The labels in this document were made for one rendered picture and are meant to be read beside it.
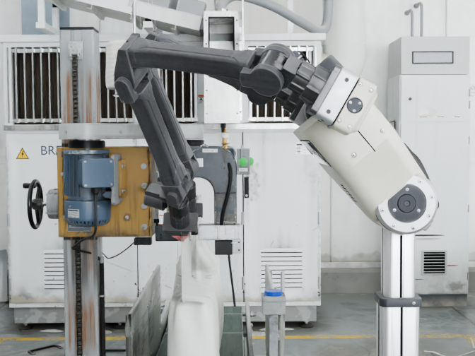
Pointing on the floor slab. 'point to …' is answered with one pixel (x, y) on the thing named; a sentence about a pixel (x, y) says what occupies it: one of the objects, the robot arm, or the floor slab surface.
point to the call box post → (273, 335)
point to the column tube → (87, 99)
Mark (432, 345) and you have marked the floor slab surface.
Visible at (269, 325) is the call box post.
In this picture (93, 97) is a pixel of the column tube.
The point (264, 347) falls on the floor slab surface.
